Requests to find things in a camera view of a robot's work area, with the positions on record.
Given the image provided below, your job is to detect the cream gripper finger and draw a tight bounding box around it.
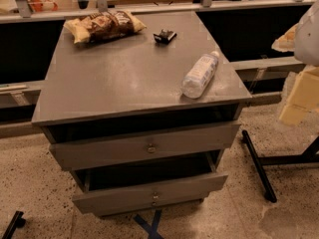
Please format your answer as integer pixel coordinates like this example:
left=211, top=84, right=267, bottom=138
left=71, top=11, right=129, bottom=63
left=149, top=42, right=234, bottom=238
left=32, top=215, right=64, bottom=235
left=271, top=25, right=297, bottom=52
left=279, top=66, right=319, bottom=125

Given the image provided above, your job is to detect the grey drawer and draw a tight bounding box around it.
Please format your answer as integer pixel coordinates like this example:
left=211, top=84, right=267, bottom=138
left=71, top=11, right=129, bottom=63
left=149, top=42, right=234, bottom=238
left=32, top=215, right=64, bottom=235
left=50, top=121, right=239, bottom=170
left=73, top=151, right=227, bottom=216

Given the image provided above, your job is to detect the black stand foot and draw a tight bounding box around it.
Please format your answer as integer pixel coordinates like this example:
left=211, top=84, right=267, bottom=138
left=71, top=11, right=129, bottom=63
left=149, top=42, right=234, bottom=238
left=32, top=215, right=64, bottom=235
left=2, top=211, right=26, bottom=239

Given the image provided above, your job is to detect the black metal stand base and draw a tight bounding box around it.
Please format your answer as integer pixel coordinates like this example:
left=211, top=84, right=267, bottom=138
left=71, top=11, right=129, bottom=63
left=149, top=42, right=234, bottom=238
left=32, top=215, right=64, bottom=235
left=241, top=130, right=319, bottom=203

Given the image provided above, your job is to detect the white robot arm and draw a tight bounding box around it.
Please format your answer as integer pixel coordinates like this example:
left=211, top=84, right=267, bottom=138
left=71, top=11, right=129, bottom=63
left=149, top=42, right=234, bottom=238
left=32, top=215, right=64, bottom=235
left=271, top=1, right=319, bottom=125

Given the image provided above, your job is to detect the black rxbar chocolate bar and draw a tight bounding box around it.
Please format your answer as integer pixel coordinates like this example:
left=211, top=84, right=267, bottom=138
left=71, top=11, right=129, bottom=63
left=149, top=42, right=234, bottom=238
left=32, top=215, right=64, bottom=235
left=154, top=30, right=176, bottom=44

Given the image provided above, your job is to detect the grey wooden drawer cabinet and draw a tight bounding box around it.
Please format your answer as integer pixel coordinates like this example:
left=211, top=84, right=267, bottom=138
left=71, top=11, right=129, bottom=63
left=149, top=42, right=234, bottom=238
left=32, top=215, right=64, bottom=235
left=31, top=11, right=253, bottom=217

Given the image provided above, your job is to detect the clear plastic water bottle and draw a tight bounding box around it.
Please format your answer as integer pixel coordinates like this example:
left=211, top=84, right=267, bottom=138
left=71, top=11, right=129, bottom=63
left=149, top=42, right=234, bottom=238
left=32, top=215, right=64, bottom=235
left=181, top=51, right=219, bottom=99

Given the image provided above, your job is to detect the yellow brown chip bag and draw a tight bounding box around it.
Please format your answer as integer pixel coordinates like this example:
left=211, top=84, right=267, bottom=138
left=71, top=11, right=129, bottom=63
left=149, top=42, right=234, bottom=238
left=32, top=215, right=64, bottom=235
left=64, top=11, right=147, bottom=44

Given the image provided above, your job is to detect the upper grey drawer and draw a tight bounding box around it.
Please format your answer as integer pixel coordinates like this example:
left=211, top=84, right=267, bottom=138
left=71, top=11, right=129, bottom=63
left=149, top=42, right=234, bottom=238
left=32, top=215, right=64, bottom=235
left=50, top=121, right=239, bottom=170

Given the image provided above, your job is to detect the lower grey drawer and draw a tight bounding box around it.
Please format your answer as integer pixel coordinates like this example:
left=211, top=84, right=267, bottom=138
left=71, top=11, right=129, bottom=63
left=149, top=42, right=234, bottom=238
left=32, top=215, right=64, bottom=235
left=73, top=151, right=227, bottom=216

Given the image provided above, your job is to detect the grey metal railing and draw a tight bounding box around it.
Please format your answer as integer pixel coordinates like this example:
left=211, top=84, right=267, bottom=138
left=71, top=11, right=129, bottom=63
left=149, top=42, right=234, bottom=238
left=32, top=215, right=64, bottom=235
left=0, top=0, right=319, bottom=25

